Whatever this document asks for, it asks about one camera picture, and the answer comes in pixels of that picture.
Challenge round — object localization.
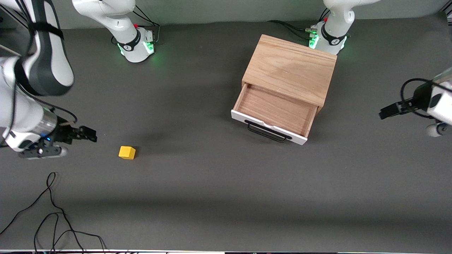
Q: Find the yellow wooden block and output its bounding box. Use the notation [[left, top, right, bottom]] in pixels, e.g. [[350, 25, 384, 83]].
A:
[[118, 146, 136, 160]]

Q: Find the black wire drawer handle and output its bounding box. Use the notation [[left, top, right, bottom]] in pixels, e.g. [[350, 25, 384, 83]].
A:
[[244, 120, 293, 143]]

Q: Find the thin black loose cable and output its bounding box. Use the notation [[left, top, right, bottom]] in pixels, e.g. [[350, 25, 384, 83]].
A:
[[0, 172, 107, 254]]

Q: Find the white-fronted wooden drawer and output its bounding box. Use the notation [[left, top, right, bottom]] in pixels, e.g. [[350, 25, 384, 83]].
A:
[[231, 83, 318, 145]]

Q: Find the aluminium frame profile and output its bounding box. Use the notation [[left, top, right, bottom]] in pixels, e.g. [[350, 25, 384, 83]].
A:
[[0, 6, 29, 29]]

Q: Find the wooden drawer cabinet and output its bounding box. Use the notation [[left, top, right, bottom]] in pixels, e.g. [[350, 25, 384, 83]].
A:
[[242, 34, 338, 115]]

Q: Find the black arm base cable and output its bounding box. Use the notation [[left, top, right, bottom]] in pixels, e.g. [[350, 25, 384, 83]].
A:
[[129, 5, 161, 44], [268, 20, 315, 36]]

